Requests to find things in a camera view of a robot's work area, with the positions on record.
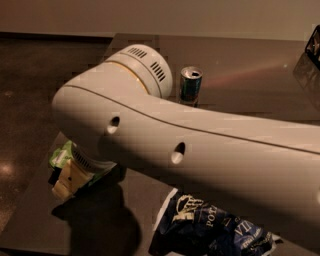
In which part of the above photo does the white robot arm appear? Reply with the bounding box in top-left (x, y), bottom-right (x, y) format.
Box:
top-left (52, 44), bottom-right (320, 251)

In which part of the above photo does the green rice chip bag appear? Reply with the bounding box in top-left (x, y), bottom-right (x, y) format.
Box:
top-left (49, 141), bottom-right (116, 186)

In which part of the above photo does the dark blue potato chip bag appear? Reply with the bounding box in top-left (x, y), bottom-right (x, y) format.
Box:
top-left (149, 189), bottom-right (281, 256)

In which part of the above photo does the redbull can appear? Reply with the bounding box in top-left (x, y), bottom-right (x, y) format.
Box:
top-left (179, 66), bottom-right (203, 107)

